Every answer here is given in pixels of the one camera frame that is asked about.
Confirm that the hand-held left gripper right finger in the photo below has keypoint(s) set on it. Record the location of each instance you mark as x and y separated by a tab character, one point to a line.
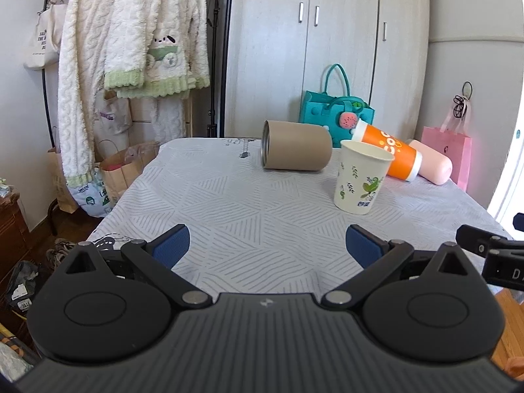
362	246

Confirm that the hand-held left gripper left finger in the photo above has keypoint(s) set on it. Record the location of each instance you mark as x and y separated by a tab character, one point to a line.
172	245

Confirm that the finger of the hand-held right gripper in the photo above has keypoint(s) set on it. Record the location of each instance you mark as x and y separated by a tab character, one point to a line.
475	238

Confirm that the brown cylindrical cup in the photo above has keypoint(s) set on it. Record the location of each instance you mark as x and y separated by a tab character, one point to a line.
301	145

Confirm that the white leaf print paper cup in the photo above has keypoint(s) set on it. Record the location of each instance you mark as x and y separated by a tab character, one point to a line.
360	176

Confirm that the orange cup with white lid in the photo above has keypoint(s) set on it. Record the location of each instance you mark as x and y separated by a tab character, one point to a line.
399	155

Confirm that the pink paper gift bag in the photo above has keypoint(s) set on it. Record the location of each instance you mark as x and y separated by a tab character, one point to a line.
458	151

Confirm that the brown paper bag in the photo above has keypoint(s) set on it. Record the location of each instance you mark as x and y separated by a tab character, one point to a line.
59	184
123	172

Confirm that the green print plastic bag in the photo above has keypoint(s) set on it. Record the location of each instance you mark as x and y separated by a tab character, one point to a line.
92	200

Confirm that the grey sneakers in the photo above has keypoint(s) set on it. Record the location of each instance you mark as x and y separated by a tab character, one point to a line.
59	251

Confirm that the purple print canvas bag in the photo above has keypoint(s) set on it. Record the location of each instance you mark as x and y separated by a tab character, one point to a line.
112	118

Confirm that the teal tote bag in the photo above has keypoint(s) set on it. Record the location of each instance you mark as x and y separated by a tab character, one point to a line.
317	108

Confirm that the black plastic bag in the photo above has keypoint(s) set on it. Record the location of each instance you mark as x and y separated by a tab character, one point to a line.
24	284

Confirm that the dark wooden cabinet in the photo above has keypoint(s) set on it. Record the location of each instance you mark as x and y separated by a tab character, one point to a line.
12	229

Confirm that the black clothes rack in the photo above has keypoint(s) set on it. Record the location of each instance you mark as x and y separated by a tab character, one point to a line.
49	118

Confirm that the black tripod stand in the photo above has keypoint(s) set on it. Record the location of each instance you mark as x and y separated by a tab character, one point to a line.
213	69

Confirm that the white fleece robe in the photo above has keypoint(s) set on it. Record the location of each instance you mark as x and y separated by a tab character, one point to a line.
80	90

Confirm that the white fleece pajama top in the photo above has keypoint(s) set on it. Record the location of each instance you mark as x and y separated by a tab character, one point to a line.
163	28

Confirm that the grey wooden wardrobe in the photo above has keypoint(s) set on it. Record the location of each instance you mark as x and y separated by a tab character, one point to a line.
266	49

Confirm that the cream canvas tote bag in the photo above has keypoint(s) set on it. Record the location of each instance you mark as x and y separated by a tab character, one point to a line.
43	45

